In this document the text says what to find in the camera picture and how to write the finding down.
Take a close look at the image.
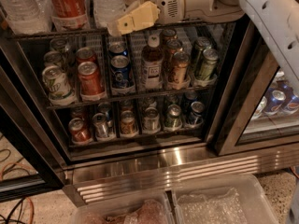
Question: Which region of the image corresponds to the red can bottom shelf front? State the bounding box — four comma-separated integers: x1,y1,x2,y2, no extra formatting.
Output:
68,118,93,145

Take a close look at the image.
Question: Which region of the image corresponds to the blue pepsi can front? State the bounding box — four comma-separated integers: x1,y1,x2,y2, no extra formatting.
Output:
110,55,135,94

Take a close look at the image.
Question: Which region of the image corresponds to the silver white can bottom shelf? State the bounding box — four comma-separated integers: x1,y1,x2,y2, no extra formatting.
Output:
143,107,161,133

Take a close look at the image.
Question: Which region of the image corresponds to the blue pepsi can right compartment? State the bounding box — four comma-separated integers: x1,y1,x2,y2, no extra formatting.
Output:
263,89,286,116

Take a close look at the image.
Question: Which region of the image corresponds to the blue pepsi can back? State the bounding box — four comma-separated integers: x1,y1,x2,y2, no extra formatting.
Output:
108,42,128,58

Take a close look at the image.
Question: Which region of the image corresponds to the green can right back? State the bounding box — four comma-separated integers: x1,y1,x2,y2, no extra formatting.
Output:
191,36,212,72

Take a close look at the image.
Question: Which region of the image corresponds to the red soda can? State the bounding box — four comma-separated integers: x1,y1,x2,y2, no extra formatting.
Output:
76,47,97,64
78,62,106,101

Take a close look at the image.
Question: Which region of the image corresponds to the red soda can back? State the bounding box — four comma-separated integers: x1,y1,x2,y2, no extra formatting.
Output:
76,47,97,64

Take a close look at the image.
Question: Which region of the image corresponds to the orange brown can middle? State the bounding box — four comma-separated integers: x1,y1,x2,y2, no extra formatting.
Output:
164,39,183,71

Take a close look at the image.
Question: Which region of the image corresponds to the clear plastic bin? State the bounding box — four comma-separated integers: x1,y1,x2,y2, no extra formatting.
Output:
171,175,279,224
68,190,175,224

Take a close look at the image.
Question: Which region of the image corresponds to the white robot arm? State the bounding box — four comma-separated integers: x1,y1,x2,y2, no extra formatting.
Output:
122,0,299,189

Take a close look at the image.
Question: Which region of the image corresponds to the clear water bottle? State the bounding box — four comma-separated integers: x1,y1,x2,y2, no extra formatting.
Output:
93,0,126,28
0,0,52,35

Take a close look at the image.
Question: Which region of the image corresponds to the orange brown can front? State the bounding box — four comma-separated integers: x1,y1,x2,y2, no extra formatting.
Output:
167,51,191,90

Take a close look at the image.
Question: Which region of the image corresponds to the clear plastic bin left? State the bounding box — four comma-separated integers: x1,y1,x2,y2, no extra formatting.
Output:
68,190,175,224

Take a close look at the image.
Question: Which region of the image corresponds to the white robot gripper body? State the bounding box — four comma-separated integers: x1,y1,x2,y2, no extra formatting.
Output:
150,0,184,24

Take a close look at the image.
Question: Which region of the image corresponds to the clear plastic bin right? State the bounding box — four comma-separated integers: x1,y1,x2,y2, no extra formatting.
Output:
171,175,279,224

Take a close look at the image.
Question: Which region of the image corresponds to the stainless steel display fridge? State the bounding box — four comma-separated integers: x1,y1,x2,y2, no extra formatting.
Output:
0,0,299,206

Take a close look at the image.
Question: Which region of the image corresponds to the gold can bottom shelf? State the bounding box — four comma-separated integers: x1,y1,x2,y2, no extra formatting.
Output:
121,110,138,136

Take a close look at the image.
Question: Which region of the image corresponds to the orange brown can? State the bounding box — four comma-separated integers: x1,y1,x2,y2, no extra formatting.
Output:
167,51,191,90
160,28,178,46
164,39,183,71

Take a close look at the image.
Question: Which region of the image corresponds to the orange brown can back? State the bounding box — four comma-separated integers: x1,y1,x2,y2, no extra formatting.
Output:
160,28,178,46

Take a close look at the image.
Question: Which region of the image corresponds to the green can back left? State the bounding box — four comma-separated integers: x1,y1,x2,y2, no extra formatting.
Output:
50,37,71,61

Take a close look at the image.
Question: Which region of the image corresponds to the blue pepsi can far right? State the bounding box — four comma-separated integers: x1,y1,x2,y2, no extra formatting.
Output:
281,91,299,114

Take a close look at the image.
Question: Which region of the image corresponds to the red soda can front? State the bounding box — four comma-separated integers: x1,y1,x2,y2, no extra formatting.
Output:
78,62,106,101

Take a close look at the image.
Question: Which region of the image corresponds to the orange cable on floor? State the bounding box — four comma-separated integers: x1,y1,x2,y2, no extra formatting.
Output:
0,161,36,224

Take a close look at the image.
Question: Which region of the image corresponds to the red cola bottle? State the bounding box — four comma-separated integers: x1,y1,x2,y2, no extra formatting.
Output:
51,0,90,32

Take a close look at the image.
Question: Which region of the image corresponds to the blue can bottom shelf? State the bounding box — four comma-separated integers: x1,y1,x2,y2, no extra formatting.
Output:
186,101,205,127

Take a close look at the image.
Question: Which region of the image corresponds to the iced tea bottle white cap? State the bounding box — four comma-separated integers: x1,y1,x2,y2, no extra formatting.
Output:
141,35,164,90

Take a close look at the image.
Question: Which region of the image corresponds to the green 7up can front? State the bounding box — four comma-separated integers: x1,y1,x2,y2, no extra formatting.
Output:
42,65,76,105

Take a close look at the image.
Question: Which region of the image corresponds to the blue pepsi can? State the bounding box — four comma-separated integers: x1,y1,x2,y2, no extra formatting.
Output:
110,55,135,94
108,42,128,58
281,91,299,114

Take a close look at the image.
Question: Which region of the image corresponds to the glass fridge door right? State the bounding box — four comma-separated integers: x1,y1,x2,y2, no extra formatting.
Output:
215,16,299,155

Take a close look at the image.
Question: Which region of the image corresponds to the green can right front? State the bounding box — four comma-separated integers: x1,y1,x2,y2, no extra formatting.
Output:
195,49,219,81

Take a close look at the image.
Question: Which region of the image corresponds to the open fridge door left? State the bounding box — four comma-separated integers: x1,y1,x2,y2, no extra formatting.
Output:
0,65,64,202

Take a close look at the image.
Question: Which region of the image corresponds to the green can bottom shelf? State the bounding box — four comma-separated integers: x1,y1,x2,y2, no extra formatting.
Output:
164,105,182,131

